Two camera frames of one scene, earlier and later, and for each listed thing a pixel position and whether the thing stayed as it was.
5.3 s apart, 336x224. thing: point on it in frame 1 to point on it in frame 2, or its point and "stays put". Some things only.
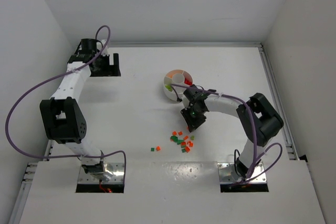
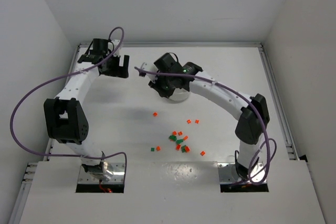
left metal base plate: (117, 169) stays put
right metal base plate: (228, 174) stays put
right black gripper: (194, 120) to (156, 87)
